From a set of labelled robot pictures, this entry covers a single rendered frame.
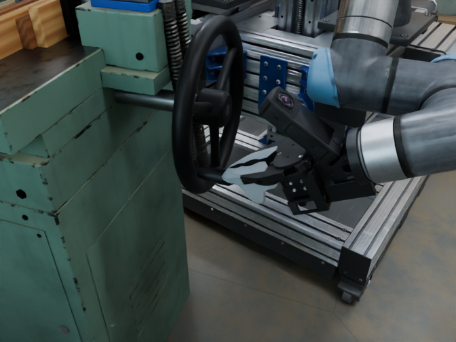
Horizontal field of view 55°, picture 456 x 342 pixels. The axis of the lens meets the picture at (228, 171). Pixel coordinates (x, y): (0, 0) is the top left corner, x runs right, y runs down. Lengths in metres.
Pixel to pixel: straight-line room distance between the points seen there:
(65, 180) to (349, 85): 0.44
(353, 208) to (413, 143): 0.99
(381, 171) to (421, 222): 1.32
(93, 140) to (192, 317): 0.80
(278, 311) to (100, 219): 0.77
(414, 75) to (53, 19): 0.54
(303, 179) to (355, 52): 0.18
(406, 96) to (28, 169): 0.52
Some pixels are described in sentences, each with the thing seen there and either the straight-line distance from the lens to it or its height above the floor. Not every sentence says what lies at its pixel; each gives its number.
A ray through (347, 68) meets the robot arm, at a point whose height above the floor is 0.93.
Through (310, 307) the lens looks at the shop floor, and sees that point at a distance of 1.46.
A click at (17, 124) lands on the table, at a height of 0.87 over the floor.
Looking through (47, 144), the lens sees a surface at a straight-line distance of 0.66.
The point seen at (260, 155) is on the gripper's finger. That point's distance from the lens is 0.62.
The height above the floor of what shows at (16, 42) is 0.91.
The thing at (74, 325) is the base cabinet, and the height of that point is 0.42.
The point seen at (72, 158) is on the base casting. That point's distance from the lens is 0.71.
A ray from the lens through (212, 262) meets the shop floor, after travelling 1.55.
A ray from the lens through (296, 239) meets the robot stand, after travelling 1.40.
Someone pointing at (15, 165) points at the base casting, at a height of 0.79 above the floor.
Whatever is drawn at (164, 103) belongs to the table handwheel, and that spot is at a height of 0.81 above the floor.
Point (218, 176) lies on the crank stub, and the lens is 0.66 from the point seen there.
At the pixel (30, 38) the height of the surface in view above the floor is 0.92.
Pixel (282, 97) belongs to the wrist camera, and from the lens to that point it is 0.55.
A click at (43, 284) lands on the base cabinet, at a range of 0.87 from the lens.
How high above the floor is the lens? 1.15
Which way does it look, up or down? 36 degrees down
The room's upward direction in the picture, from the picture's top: straight up
